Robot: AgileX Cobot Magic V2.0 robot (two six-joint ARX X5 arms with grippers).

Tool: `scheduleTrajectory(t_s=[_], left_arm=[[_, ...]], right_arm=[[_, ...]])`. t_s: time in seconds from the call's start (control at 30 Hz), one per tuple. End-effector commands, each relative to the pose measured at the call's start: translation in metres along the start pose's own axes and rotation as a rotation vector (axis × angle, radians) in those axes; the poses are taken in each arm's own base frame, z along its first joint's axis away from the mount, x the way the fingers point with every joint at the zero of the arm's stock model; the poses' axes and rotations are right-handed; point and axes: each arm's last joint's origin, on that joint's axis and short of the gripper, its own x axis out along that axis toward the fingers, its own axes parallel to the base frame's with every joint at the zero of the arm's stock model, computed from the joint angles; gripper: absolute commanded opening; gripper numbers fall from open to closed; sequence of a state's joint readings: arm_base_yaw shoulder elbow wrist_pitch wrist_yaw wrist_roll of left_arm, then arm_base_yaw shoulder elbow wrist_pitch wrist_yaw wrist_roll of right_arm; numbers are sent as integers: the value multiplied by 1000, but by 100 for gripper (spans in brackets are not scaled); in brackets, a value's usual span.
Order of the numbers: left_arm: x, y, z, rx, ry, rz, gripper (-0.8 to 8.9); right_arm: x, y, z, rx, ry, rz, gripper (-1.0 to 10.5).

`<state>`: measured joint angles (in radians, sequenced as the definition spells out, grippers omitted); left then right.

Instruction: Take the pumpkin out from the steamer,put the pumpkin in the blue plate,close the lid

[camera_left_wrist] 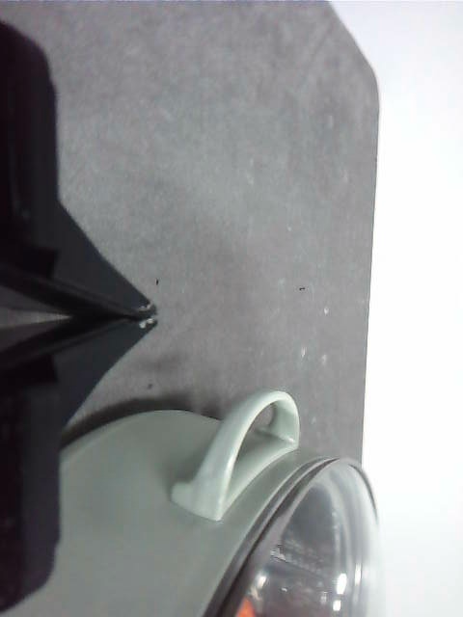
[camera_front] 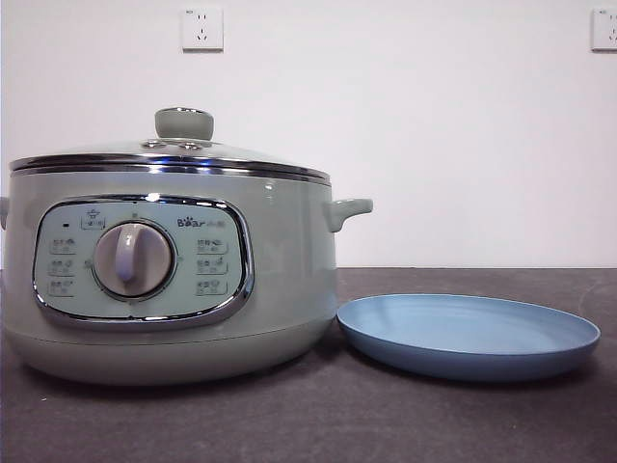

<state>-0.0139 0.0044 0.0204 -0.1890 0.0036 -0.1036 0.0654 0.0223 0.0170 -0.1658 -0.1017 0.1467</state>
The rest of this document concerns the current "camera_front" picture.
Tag pale green electric steamer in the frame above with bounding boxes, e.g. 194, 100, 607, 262
0, 162, 375, 386

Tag glass lid with green knob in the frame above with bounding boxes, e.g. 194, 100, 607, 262
9, 107, 333, 177

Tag blue round plate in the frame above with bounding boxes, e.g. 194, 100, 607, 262
335, 292, 603, 385

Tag white wall socket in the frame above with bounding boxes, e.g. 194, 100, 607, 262
181, 7, 226, 53
591, 8, 617, 53

